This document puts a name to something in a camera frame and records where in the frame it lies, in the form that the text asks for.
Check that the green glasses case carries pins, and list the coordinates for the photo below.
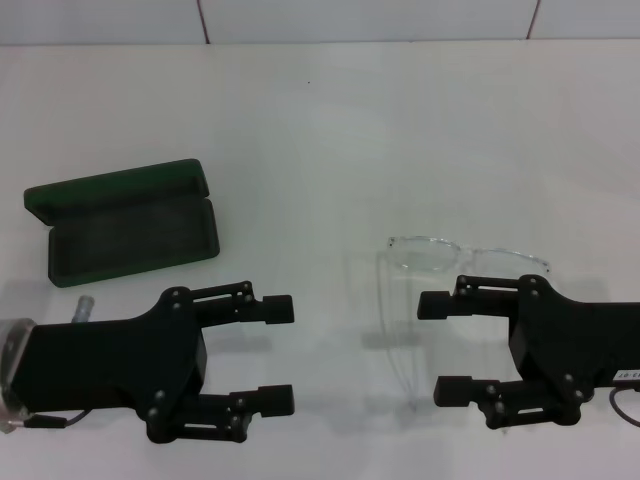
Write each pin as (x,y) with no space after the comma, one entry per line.
(125,240)

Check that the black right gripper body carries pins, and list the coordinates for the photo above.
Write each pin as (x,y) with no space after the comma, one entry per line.
(575,340)

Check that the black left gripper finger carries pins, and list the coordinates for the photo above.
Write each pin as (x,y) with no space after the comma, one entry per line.
(277,309)
(275,400)

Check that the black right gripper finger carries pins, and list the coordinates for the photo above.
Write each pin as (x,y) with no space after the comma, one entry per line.
(452,391)
(435,305)

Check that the clear white glasses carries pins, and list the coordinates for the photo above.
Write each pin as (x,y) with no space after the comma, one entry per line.
(425,255)

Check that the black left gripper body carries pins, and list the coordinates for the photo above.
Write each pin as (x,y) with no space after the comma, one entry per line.
(100,360)

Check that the silver plug on left gripper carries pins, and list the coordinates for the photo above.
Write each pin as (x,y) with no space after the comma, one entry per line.
(85,310)

